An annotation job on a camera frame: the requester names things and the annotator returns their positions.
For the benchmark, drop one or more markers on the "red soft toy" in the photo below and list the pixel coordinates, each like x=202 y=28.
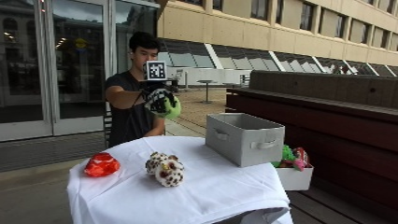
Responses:
x=101 y=165

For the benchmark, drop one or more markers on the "brown spotted white soft toy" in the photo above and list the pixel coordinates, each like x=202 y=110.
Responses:
x=165 y=169

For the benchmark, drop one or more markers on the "green soft toy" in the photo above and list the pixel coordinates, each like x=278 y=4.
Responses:
x=173 y=109

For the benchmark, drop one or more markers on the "white marker cube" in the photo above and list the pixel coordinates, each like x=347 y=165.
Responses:
x=155 y=70

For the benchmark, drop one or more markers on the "the person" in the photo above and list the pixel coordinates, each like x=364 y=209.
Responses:
x=127 y=118

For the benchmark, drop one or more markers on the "dark wooden bench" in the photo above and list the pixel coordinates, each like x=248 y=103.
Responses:
x=331 y=130

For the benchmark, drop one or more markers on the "white tablecloth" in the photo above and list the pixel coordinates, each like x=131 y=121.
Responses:
x=178 y=193

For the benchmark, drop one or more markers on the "round standing table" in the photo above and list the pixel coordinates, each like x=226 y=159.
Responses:
x=206 y=90

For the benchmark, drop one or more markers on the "glass door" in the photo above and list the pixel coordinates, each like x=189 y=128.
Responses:
x=75 y=62

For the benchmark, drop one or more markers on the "red and pink toy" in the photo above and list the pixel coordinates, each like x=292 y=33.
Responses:
x=300 y=158

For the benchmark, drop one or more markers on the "white box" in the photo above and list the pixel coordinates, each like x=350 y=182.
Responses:
x=294 y=177

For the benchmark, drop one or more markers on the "grey fabric storage box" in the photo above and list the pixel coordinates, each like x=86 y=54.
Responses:
x=242 y=140

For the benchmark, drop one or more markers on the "green spiky toy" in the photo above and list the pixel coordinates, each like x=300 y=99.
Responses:
x=286 y=155

